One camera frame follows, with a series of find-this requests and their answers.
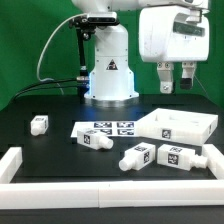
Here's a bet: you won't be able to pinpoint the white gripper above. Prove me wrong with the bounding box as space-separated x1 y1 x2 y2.
139 7 209 94

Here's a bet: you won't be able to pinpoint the white square table top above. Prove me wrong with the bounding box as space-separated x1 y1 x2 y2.
135 108 218 146

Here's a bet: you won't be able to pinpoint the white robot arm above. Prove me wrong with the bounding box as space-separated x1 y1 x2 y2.
71 0 210 107

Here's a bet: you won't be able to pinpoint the white tag sheet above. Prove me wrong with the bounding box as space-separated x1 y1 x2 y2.
71 121 136 138

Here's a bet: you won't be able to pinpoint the white right fence bar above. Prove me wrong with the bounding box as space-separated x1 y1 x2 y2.
202 144 224 180

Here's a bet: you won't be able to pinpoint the white fence bar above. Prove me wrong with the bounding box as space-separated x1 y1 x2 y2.
0 180 224 210
202 144 224 180
0 147 23 184

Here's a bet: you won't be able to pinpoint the white front fence bar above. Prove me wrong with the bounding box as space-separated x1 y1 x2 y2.
0 180 224 210

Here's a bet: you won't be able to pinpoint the white left fence bar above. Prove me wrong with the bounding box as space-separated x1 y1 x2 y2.
0 147 23 184

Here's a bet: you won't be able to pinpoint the thin grey cable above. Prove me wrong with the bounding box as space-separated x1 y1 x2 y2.
194 74 217 101

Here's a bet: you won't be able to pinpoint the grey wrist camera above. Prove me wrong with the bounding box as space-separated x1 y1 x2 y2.
173 22 205 37

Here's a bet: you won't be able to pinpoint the grey camera on mount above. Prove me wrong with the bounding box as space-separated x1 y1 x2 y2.
87 12 119 26

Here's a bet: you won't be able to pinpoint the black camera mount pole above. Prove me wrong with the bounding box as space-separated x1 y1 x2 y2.
69 16 96 102

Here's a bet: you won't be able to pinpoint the black cables on table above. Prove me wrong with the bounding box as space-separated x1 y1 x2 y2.
11 77 91 102

